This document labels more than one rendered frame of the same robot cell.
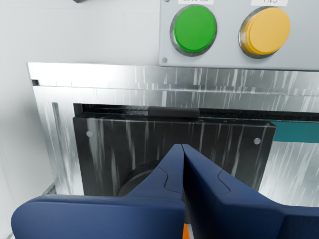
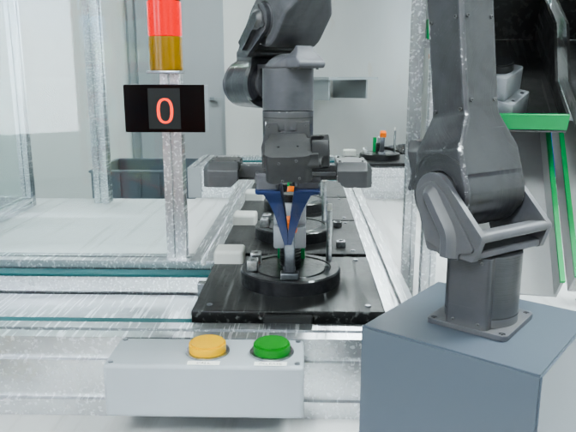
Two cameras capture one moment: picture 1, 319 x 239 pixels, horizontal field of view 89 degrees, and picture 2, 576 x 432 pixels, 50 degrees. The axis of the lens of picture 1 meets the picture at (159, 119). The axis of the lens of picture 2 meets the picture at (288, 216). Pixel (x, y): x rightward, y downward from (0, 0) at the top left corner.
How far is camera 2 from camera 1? 67 cm
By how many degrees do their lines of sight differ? 58
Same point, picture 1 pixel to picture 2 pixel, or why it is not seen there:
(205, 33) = (262, 340)
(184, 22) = (280, 344)
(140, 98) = (321, 327)
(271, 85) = (195, 332)
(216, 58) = (248, 342)
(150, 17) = not seen: outside the picture
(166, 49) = (297, 345)
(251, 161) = (212, 297)
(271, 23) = (206, 343)
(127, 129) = (331, 308)
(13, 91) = not seen: hidden behind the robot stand
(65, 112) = not seen: hidden behind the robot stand
